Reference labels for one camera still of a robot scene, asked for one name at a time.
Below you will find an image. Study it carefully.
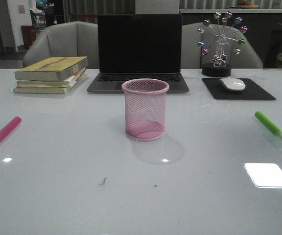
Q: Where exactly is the green highlighter pen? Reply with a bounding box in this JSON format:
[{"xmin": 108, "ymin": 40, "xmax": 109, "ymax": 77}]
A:
[{"xmin": 255, "ymin": 111, "xmax": 282, "ymax": 139}]

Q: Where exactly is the pink highlighter pen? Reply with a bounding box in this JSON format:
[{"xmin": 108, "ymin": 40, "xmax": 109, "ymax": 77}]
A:
[{"xmin": 0, "ymin": 116, "xmax": 22, "ymax": 143}]

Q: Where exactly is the pink mesh pen holder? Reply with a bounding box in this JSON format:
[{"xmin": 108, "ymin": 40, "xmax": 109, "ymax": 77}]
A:
[{"xmin": 122, "ymin": 78, "xmax": 169, "ymax": 141}]

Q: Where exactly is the grey laptop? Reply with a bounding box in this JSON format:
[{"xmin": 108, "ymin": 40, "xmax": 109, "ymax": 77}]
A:
[{"xmin": 87, "ymin": 14, "xmax": 189, "ymax": 94}]

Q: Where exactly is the middle white book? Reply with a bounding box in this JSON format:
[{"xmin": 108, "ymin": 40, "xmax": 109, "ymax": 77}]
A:
[{"xmin": 17, "ymin": 68, "xmax": 86, "ymax": 88}]

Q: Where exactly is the black mouse pad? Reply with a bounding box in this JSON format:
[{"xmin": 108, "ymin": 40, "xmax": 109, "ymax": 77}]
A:
[{"xmin": 202, "ymin": 78, "xmax": 276, "ymax": 100}]

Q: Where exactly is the grey chair right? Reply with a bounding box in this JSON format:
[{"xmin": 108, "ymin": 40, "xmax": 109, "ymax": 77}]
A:
[{"xmin": 181, "ymin": 23, "xmax": 263, "ymax": 69}]

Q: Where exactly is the grey chair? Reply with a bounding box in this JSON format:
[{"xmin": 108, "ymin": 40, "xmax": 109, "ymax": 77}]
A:
[
  {"xmin": 181, "ymin": 23, "xmax": 263, "ymax": 69},
  {"xmin": 23, "ymin": 21, "xmax": 99, "ymax": 69}
]

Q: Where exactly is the white computer mouse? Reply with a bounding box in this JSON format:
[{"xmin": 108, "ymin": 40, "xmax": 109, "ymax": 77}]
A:
[{"xmin": 219, "ymin": 77, "xmax": 246, "ymax": 92}]

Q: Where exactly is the top yellow book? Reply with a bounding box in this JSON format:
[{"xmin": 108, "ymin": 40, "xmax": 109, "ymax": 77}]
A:
[{"xmin": 15, "ymin": 56, "xmax": 88, "ymax": 81}]

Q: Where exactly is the yellow book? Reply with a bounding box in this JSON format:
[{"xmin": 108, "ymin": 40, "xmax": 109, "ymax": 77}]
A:
[
  {"xmin": 12, "ymin": 76, "xmax": 83, "ymax": 94},
  {"xmin": 15, "ymin": 56, "xmax": 88, "ymax": 81}
]

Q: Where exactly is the grey chair left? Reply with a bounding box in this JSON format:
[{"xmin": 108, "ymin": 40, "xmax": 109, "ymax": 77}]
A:
[{"xmin": 23, "ymin": 21, "xmax": 99, "ymax": 69}]

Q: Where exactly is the ferris wheel desk ornament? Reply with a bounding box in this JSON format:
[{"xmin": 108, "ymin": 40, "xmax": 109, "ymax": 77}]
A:
[{"xmin": 197, "ymin": 11, "xmax": 246, "ymax": 77}]

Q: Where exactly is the bottom yellow book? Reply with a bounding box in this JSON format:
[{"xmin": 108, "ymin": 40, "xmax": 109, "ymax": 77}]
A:
[{"xmin": 12, "ymin": 76, "xmax": 83, "ymax": 94}]

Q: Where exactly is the red trash bin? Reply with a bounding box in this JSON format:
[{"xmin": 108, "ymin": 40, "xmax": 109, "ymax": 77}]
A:
[{"xmin": 21, "ymin": 25, "xmax": 36, "ymax": 49}]

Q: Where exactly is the fruit bowl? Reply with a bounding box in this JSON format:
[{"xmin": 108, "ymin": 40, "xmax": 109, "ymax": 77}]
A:
[{"xmin": 236, "ymin": 0, "xmax": 259, "ymax": 9}]

